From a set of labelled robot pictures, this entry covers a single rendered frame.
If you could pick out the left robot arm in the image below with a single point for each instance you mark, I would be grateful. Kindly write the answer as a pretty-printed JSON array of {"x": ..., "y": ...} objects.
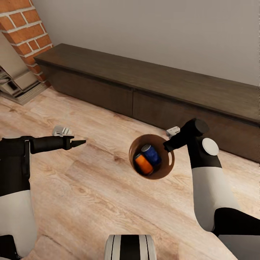
[{"x": 17, "y": 222}]

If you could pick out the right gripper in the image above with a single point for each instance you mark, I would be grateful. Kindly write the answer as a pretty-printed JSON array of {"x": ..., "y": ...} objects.
[{"x": 173, "y": 144}]

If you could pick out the trash can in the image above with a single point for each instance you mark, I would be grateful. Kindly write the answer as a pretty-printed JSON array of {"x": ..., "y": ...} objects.
[{"x": 163, "y": 169}]

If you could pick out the cabinet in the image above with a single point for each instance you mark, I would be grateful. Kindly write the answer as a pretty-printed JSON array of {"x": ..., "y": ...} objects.
[{"x": 159, "y": 95}]

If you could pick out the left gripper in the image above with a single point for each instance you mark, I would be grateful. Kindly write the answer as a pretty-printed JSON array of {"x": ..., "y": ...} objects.
[{"x": 62, "y": 142}]

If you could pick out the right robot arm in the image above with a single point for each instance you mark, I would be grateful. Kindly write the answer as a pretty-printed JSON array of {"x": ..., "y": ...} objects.
[{"x": 215, "y": 206}]

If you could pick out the wood fireplace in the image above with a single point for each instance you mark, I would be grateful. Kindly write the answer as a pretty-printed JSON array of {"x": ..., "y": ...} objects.
[{"x": 17, "y": 82}]

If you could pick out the robot trunk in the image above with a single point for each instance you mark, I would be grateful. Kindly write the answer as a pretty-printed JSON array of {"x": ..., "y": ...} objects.
[{"x": 130, "y": 247}]

